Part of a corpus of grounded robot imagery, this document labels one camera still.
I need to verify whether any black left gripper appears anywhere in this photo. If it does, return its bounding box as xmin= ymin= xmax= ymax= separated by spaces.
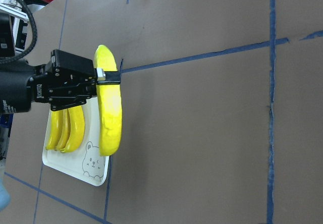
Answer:
xmin=1 ymin=49 xmax=121 ymax=114

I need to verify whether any white bear plate tray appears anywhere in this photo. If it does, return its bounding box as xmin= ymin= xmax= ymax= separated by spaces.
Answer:
xmin=42 ymin=98 xmax=109 ymax=186

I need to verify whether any yellow banana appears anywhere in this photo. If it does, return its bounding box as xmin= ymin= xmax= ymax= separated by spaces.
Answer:
xmin=93 ymin=45 xmax=122 ymax=156
xmin=60 ymin=105 xmax=85 ymax=153

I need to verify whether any yellow banana moved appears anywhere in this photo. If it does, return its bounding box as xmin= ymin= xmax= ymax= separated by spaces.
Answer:
xmin=55 ymin=109 xmax=71 ymax=151
xmin=45 ymin=110 xmax=63 ymax=150

